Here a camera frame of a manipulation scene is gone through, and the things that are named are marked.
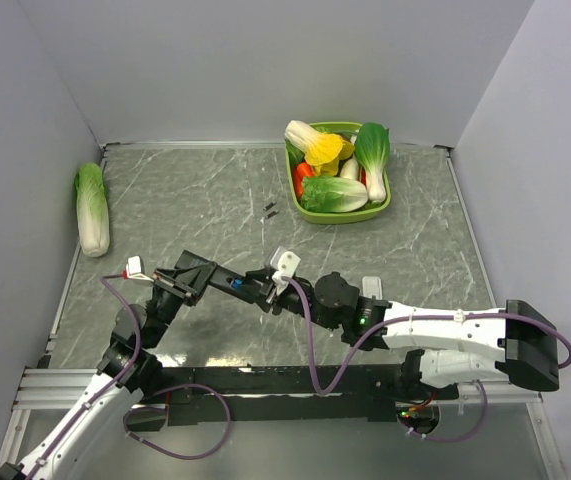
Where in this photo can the green lettuce head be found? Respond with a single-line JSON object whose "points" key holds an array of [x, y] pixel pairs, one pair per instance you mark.
{"points": [[326, 194]]}

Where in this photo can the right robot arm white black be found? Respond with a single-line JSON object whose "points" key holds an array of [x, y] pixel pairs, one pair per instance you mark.
{"points": [[516, 343]]}

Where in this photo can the napa cabbage on table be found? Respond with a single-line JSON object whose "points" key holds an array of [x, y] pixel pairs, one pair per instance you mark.
{"points": [[92, 211]]}

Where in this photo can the yellow leaf cabbage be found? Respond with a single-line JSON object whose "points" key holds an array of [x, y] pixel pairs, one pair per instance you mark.
{"points": [[323, 151]]}

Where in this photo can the black remote control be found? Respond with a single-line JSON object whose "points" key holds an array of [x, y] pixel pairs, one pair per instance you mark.
{"points": [[221, 280]]}

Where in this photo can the green plastic basket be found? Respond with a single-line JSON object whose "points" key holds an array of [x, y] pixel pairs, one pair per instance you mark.
{"points": [[294, 156]]}

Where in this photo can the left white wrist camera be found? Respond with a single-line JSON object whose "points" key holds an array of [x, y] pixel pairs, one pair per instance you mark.
{"points": [[134, 270]]}

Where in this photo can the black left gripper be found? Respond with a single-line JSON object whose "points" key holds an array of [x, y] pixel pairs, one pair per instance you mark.
{"points": [[169, 281]]}

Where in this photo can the green bok choy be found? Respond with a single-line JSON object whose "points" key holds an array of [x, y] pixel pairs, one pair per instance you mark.
{"points": [[372, 151]]}

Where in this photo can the white radish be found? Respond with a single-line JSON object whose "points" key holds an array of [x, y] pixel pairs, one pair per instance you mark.
{"points": [[351, 169]]}

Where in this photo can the white remote control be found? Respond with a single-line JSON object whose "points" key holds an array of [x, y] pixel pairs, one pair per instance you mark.
{"points": [[372, 287]]}

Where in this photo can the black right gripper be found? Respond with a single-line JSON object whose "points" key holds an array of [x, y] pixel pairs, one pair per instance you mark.
{"points": [[265, 275]]}

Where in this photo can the aluminium frame rail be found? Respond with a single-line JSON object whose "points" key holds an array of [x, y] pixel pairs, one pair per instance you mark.
{"points": [[59, 389]]}

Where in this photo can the red pepper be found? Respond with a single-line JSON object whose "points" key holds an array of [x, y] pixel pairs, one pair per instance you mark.
{"points": [[301, 171]]}

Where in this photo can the black base bar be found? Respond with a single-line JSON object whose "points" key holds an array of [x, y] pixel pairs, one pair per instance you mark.
{"points": [[192, 395]]}

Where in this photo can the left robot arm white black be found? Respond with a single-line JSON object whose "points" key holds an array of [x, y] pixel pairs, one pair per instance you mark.
{"points": [[125, 375]]}

